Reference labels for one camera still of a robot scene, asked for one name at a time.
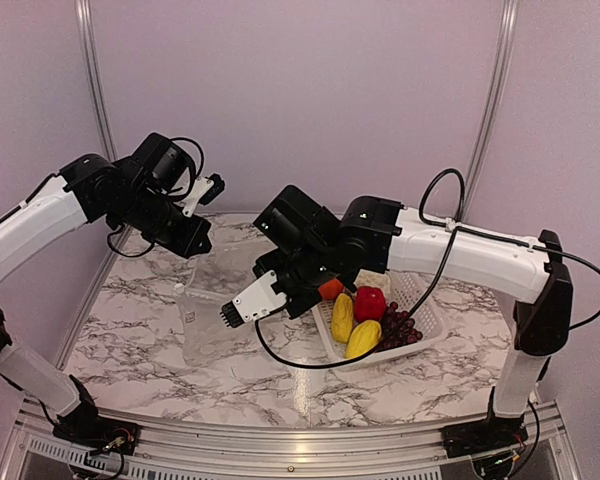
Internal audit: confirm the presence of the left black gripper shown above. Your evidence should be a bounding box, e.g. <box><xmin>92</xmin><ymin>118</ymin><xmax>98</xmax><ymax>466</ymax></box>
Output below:
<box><xmin>114</xmin><ymin>185</ymin><xmax>212</xmax><ymax>259</ymax></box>

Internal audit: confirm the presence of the red bell pepper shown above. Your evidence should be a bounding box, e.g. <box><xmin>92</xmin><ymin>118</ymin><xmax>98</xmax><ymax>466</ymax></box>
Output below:
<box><xmin>354</xmin><ymin>286</ymin><xmax>387</xmax><ymax>322</ymax></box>

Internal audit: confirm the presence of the white plastic basket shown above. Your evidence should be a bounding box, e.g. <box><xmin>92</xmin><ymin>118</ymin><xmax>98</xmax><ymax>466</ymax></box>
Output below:
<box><xmin>311</xmin><ymin>272</ymin><xmax>447</xmax><ymax>370</ymax></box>

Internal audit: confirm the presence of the clear dotted zip bag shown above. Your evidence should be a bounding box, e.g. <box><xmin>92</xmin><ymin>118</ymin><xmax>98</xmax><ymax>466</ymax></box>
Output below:
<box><xmin>172</xmin><ymin>244</ymin><xmax>281</xmax><ymax>369</ymax></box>

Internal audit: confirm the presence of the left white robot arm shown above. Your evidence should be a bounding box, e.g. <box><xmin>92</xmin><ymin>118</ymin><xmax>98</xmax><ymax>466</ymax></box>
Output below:
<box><xmin>0</xmin><ymin>133</ymin><xmax>225</xmax><ymax>445</ymax></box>

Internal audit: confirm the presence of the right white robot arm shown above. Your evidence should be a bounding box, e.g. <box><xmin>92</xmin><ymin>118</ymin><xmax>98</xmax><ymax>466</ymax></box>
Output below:
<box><xmin>240</xmin><ymin>185</ymin><xmax>576</xmax><ymax>448</ymax></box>

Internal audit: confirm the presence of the orange mini pumpkin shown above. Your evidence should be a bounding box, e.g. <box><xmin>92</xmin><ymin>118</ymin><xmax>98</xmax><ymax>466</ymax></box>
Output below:
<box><xmin>319</xmin><ymin>278</ymin><xmax>344</xmax><ymax>301</ymax></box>

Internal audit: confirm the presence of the white cauliflower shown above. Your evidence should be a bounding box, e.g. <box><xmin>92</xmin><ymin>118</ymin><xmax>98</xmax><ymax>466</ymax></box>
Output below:
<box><xmin>354</xmin><ymin>270</ymin><xmax>392</xmax><ymax>300</ymax></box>

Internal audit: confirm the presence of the yellow corn left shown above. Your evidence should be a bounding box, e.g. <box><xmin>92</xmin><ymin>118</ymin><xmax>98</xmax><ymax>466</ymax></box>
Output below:
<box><xmin>331</xmin><ymin>293</ymin><xmax>354</xmax><ymax>344</ymax></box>

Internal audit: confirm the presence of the yellow corn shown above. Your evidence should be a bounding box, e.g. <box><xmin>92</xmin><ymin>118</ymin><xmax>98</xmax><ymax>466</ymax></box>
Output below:
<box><xmin>345</xmin><ymin>320</ymin><xmax>382</xmax><ymax>359</ymax></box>
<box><xmin>331</xmin><ymin>293</ymin><xmax>354</xmax><ymax>344</ymax></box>

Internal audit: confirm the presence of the yellow corn right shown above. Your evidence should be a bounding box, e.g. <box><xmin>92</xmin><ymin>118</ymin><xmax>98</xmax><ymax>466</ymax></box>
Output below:
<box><xmin>345</xmin><ymin>320</ymin><xmax>382</xmax><ymax>359</ymax></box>

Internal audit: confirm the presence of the purple grape bunch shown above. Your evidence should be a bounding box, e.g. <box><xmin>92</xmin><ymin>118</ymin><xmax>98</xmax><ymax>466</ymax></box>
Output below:
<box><xmin>378</xmin><ymin>301</ymin><xmax>423</xmax><ymax>351</ymax></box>

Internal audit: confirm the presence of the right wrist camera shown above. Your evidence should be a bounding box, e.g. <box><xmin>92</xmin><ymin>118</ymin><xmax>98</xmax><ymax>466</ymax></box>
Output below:
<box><xmin>220</xmin><ymin>270</ymin><xmax>288</xmax><ymax>328</ymax></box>

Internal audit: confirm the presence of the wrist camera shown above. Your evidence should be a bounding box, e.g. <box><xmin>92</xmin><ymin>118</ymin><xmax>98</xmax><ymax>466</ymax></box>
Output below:
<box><xmin>181</xmin><ymin>173</ymin><xmax>226</xmax><ymax>218</ymax></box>
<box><xmin>220</xmin><ymin>270</ymin><xmax>288</xmax><ymax>328</ymax></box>

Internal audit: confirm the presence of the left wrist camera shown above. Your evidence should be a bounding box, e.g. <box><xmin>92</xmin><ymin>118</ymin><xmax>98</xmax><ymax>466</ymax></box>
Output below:
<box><xmin>181</xmin><ymin>173</ymin><xmax>226</xmax><ymax>218</ymax></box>

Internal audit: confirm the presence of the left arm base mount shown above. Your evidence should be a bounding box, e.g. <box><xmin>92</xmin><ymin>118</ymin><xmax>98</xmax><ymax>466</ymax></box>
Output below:
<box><xmin>52</xmin><ymin>375</ymin><xmax>140</xmax><ymax>455</ymax></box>

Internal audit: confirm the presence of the left aluminium frame post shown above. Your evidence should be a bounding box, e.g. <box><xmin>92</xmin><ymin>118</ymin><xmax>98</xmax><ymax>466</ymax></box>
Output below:
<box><xmin>75</xmin><ymin>0</ymin><xmax>117</xmax><ymax>160</ymax></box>

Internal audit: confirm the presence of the aluminium frame post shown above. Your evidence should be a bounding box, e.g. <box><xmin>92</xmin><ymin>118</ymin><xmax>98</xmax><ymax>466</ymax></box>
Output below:
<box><xmin>75</xmin><ymin>0</ymin><xmax>117</xmax><ymax>160</ymax></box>
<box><xmin>463</xmin><ymin>0</ymin><xmax>520</xmax><ymax>220</ymax></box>

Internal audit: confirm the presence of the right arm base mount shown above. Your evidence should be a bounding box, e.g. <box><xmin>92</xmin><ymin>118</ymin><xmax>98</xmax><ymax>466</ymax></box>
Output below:
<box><xmin>441</xmin><ymin>411</ymin><xmax>528</xmax><ymax>458</ymax></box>

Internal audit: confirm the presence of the front aluminium rail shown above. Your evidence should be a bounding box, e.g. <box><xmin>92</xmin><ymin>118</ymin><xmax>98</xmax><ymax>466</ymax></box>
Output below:
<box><xmin>9</xmin><ymin>397</ymin><xmax>581</xmax><ymax>480</ymax></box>

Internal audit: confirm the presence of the right aluminium frame post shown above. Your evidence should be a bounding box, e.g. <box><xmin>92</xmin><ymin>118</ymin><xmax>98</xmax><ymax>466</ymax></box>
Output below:
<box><xmin>463</xmin><ymin>0</ymin><xmax>520</xmax><ymax>220</ymax></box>

